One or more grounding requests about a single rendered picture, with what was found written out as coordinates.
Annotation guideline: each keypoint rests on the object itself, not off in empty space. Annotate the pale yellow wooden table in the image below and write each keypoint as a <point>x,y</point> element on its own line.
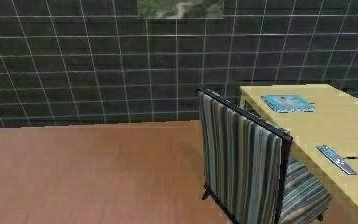
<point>333,130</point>

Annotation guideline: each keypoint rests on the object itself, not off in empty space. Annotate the black pen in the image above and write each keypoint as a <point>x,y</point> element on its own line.
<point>355,157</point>

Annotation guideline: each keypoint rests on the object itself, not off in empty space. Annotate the blue book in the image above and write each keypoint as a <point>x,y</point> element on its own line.
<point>287,102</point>

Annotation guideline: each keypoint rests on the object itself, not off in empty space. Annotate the green framed wall picture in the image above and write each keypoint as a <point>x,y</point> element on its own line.
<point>180,8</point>

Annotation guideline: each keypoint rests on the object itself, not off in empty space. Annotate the grey remote control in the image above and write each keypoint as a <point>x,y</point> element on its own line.
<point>336,159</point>

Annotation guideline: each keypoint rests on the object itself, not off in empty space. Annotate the striped upholstered chair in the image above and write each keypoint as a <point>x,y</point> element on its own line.
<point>243,160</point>

